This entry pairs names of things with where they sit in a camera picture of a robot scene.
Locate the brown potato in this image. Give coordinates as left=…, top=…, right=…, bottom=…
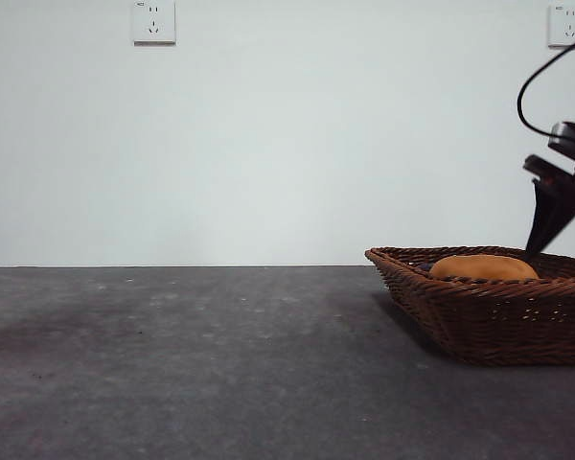
left=429, top=254, right=541, bottom=282

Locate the brown wicker basket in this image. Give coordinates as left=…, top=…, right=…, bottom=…
left=364, top=245, right=575, bottom=368

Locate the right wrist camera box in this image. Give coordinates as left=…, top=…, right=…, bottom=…
left=547, top=121, right=575, bottom=159

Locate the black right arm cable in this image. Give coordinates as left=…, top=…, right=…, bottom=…
left=517, top=29, right=575, bottom=137

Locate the white wall socket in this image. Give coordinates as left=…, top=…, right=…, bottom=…
left=548, top=4, right=575, bottom=48
left=133, top=0, right=177, bottom=47

